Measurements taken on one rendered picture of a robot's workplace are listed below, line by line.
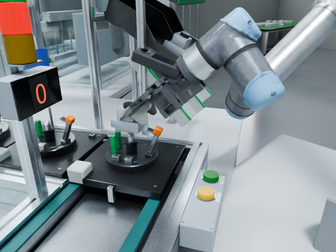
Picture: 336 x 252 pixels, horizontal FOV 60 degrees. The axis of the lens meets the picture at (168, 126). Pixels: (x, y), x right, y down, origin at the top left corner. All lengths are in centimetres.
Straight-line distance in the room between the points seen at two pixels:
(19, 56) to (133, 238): 39
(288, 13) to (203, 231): 971
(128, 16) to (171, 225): 61
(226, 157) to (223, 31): 54
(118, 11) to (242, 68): 50
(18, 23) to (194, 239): 51
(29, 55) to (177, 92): 30
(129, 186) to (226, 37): 39
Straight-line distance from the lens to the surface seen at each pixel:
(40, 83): 60
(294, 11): 1007
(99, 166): 78
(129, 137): 75
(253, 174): 96
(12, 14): 57
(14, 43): 57
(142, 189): 68
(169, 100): 65
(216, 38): 60
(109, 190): 70
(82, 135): 95
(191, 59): 61
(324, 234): 74
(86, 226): 69
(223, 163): 100
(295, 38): 77
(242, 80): 57
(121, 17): 95
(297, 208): 87
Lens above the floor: 137
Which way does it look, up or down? 24 degrees down
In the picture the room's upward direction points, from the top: straight up
